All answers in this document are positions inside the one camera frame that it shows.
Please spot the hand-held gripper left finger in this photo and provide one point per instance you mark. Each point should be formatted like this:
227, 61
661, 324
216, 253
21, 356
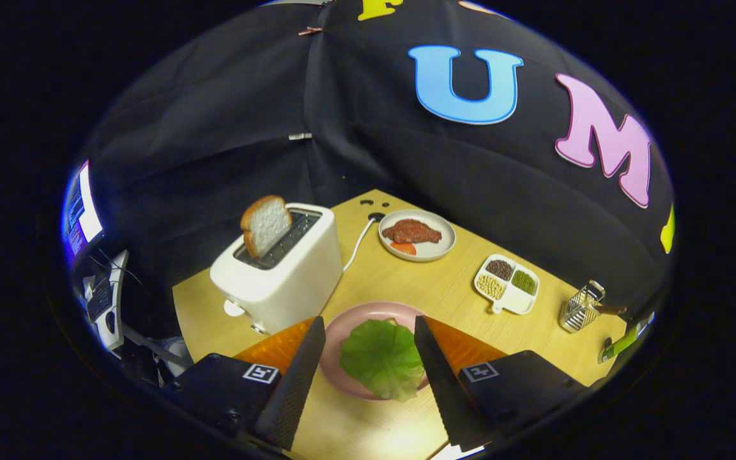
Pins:
294, 390

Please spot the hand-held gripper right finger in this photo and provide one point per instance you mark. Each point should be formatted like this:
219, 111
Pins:
441, 383

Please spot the green lettuce leaf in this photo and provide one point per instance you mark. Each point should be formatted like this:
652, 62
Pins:
381, 358

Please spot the toasted bread slice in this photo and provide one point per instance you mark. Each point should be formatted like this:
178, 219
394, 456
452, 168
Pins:
266, 223

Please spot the pink round plate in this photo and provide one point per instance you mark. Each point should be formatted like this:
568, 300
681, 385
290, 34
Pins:
342, 332

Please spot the pile of yellow soybeans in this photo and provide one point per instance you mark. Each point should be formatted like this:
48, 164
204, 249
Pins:
490, 287

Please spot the white toaster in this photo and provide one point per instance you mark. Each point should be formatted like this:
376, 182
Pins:
291, 281

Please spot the white divided dish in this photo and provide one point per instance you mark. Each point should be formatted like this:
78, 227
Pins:
518, 303

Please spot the pile of red beans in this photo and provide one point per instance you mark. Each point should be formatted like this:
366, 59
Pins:
499, 269

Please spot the pile of green beans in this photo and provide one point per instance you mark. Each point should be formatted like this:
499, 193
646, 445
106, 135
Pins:
524, 282

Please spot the orange carrot slice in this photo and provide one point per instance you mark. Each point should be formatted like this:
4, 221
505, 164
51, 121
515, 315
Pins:
404, 248

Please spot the grey round plate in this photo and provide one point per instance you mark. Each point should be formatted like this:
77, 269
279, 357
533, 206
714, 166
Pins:
446, 230

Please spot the brown steak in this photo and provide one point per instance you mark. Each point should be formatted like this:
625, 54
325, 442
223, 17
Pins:
411, 231

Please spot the green label bottle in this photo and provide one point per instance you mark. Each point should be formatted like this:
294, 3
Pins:
620, 343

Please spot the black backdrop cloth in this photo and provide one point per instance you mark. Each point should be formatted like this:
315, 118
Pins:
406, 160

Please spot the silver cloth clip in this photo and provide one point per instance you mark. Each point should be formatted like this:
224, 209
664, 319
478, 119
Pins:
299, 136

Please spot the computer monitor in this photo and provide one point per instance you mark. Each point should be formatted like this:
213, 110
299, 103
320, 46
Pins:
80, 211

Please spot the copper cloth clip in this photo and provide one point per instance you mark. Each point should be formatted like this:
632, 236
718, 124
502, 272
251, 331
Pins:
309, 30

